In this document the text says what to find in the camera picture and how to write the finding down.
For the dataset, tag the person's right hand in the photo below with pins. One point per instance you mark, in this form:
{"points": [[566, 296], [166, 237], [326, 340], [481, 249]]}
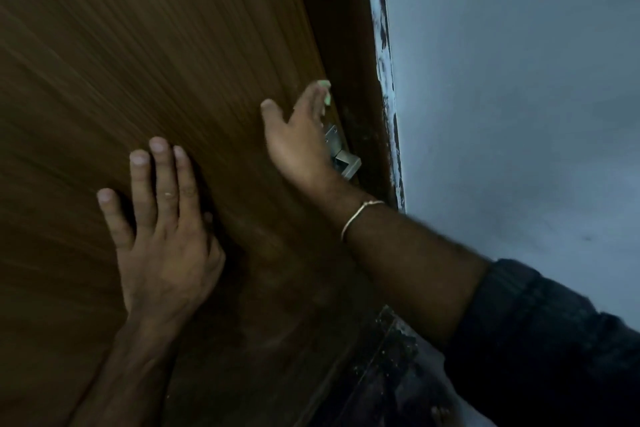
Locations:
{"points": [[300, 151]]}

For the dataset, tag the person's left hand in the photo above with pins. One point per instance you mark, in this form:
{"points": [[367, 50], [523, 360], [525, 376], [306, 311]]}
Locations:
{"points": [[165, 261]]}

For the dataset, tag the green cleaning cloth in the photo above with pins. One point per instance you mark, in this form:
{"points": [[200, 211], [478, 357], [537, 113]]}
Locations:
{"points": [[326, 91]]}

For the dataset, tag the brown wooden door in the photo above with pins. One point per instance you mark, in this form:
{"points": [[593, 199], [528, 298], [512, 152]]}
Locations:
{"points": [[125, 41]]}

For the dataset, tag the person's bare foot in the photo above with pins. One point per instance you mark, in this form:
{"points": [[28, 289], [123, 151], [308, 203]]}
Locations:
{"points": [[441, 416]]}

